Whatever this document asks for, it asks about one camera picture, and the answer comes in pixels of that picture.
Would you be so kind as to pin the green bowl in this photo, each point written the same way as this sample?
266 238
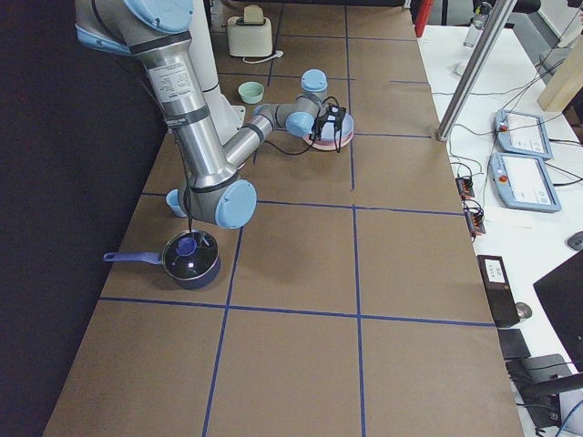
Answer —
251 92

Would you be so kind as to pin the light blue plate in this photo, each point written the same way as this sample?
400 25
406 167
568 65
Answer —
346 125

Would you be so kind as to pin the light blue cup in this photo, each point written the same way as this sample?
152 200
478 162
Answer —
172 200

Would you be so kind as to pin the cream toaster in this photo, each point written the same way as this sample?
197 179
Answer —
249 40

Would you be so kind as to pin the teach pendant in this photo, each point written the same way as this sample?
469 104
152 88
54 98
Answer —
522 182
522 133

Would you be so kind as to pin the aluminium frame post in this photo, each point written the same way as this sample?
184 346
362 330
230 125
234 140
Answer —
494 26

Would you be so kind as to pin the dark blue pot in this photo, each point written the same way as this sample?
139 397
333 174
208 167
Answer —
191 259

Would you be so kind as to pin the black monitor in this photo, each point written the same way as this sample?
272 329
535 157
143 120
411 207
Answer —
560 295

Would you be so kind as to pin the toast slice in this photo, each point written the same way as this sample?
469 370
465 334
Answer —
253 15

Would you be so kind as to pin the black power box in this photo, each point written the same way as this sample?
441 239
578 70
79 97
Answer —
498 292

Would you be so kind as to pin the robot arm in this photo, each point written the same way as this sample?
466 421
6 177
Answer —
171 40

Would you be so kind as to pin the water bottle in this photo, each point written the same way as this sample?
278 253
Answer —
477 24

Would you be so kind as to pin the far teach pendant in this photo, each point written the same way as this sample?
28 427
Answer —
522 133

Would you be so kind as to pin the orange circuit board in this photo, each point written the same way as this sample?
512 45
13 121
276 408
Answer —
465 187

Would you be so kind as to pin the near teach pendant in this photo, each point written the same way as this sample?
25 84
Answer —
522 182

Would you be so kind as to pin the black computer mouse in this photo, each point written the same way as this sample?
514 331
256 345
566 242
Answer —
575 241

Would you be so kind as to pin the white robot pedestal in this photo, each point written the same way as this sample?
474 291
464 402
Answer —
226 117

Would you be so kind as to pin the pink plate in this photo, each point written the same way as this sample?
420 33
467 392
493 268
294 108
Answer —
330 145

